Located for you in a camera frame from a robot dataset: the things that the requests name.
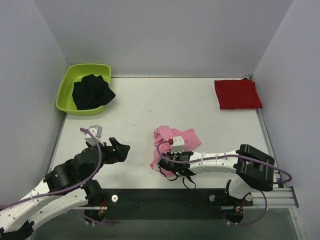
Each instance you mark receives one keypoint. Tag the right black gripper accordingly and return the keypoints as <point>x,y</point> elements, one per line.
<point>166,163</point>

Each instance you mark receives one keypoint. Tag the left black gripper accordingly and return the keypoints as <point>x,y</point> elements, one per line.
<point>111,152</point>

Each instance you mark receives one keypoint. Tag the pink t shirt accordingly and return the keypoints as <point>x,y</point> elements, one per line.
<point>164,133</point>

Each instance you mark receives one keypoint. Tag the green plastic basin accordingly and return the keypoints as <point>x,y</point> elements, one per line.
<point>64,100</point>

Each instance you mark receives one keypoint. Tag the red t shirt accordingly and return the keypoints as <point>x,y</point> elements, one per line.
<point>237,94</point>

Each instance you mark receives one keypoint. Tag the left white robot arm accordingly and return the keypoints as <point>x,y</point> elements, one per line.
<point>68,186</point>

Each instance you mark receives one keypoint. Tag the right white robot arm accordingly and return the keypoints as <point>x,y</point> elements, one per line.
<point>251,168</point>

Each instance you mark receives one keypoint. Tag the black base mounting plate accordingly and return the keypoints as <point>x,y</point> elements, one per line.
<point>162,204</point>

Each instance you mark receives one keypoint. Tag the black t shirt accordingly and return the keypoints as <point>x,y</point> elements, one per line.
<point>91,92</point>

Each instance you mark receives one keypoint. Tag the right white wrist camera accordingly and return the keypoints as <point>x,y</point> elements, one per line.
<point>177,145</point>

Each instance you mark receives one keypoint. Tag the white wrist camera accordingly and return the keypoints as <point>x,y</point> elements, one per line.
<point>92,135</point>
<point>177,145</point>

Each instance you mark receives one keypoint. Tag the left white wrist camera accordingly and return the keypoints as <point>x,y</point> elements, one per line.
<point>92,135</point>

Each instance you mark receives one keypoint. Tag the aluminium extrusion rail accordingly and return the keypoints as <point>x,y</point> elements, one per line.
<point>283,196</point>

